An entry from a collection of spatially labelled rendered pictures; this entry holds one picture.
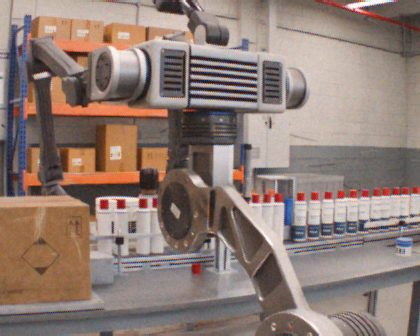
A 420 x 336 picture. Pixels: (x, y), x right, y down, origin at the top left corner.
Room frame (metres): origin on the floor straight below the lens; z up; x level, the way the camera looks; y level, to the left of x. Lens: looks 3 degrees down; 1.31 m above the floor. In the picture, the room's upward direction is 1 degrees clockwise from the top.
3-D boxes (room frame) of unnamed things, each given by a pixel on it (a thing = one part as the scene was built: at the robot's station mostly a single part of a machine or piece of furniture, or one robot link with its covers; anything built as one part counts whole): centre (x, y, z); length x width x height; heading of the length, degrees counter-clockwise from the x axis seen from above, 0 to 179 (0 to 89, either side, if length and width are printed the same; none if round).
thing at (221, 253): (1.99, -0.08, 1.16); 0.04 x 0.04 x 0.67; 26
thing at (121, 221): (1.97, 0.28, 0.98); 0.05 x 0.05 x 0.20
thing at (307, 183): (4.26, -0.77, 0.91); 0.60 x 0.40 x 0.22; 127
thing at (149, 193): (2.32, 0.21, 1.03); 0.09 x 0.09 x 0.30
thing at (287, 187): (2.37, -0.32, 1.01); 0.14 x 0.13 x 0.26; 116
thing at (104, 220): (1.95, 0.34, 0.98); 0.05 x 0.05 x 0.20
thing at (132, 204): (2.47, 0.36, 0.95); 0.20 x 0.20 x 0.14
